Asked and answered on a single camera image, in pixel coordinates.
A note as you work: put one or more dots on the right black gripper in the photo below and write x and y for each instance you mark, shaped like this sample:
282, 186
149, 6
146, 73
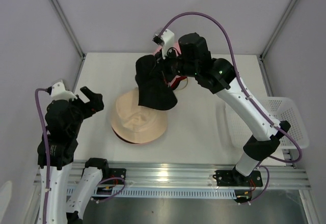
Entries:
162, 65

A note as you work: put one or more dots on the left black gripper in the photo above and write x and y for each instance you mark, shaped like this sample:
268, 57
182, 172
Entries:
94, 104

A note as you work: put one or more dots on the red baseball cap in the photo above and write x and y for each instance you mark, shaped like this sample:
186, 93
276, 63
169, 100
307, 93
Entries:
176, 81

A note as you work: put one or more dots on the light pink hat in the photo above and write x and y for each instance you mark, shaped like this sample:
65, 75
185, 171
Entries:
176, 46

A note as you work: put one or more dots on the black cap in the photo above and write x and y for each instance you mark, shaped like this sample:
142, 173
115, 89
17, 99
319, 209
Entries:
154, 93

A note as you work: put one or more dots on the black hat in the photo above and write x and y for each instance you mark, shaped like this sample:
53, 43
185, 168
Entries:
122, 139

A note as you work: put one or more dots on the beige bucket hat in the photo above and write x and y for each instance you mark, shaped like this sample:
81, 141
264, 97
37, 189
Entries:
136, 123

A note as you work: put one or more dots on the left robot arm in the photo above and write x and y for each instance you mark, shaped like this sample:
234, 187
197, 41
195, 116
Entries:
61, 125

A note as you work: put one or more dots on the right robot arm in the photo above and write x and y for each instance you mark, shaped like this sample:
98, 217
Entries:
219, 76

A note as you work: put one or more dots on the white plastic basket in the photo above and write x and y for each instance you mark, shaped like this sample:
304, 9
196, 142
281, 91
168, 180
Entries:
281, 108

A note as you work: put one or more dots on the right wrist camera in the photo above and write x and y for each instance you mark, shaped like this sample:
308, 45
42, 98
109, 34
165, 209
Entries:
165, 39

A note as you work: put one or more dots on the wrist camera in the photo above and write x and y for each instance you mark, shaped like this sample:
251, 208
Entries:
59, 91
165, 39

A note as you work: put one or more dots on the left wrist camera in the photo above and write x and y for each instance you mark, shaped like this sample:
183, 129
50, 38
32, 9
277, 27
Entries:
59, 91

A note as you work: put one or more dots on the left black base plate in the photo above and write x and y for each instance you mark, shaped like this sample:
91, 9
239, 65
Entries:
113, 175

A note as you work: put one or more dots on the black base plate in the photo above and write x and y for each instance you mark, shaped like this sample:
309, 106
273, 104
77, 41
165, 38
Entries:
113, 175
225, 178

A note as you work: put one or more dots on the white slotted cable duct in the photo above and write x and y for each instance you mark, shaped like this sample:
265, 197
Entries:
175, 193

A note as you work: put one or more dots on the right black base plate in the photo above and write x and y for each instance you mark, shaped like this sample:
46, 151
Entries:
225, 178

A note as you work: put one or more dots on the left frame post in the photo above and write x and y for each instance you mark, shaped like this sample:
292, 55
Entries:
67, 27

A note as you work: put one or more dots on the frame post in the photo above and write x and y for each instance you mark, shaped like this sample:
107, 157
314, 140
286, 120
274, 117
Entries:
67, 27
289, 9

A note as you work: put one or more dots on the aluminium mounting rail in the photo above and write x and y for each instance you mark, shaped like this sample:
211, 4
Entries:
172, 175

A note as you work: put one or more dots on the right frame post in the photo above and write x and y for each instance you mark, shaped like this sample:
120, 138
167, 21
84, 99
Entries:
289, 9

